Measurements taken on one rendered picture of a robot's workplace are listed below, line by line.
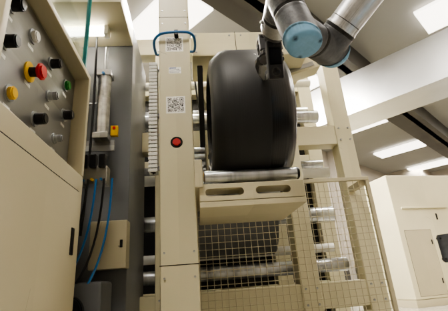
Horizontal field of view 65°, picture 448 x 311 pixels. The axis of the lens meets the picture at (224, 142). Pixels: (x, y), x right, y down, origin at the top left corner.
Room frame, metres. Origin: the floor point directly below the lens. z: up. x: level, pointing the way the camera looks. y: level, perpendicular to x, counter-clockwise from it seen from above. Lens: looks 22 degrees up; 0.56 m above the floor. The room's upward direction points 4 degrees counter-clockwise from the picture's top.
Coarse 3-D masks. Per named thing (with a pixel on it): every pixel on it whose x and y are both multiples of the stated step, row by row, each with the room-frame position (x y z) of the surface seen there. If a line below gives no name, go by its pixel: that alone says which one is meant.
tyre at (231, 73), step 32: (224, 64) 1.07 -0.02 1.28; (224, 96) 1.05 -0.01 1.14; (256, 96) 1.06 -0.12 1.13; (288, 96) 1.07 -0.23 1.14; (224, 128) 1.09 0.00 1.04; (256, 128) 1.09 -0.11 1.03; (288, 128) 1.11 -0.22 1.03; (224, 160) 1.17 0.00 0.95; (256, 160) 1.17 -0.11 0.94; (288, 160) 1.20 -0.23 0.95
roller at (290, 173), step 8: (264, 168) 1.19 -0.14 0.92; (272, 168) 1.19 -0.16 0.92; (280, 168) 1.19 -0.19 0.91; (288, 168) 1.19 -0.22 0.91; (296, 168) 1.20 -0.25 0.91; (208, 176) 1.16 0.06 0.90; (216, 176) 1.17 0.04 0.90; (224, 176) 1.17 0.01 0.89; (232, 176) 1.17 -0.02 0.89; (240, 176) 1.17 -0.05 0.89; (248, 176) 1.18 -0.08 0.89; (256, 176) 1.18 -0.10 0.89; (264, 176) 1.18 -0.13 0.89; (272, 176) 1.19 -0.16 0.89; (280, 176) 1.19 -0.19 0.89; (288, 176) 1.20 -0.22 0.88; (296, 176) 1.20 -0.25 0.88
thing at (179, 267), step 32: (160, 0) 1.22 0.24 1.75; (160, 32) 1.22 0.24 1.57; (160, 64) 1.22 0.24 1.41; (160, 96) 1.22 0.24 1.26; (160, 128) 1.22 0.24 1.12; (192, 128) 1.24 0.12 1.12; (160, 160) 1.22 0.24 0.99; (192, 160) 1.23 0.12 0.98; (160, 192) 1.22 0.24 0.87; (192, 192) 1.23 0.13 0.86; (160, 224) 1.22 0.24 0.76; (192, 224) 1.23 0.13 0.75; (160, 256) 1.23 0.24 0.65; (192, 256) 1.23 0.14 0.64; (160, 288) 1.23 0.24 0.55; (192, 288) 1.23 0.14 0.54
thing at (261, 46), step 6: (258, 36) 0.92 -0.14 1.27; (264, 36) 0.85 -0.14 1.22; (258, 42) 0.94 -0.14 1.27; (264, 42) 0.91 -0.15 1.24; (276, 42) 0.86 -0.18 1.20; (258, 48) 0.95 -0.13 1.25; (264, 48) 0.91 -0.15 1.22; (282, 48) 0.91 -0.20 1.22; (258, 54) 0.96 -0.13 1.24; (264, 54) 0.91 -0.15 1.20; (282, 54) 0.92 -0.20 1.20; (264, 60) 0.94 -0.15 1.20
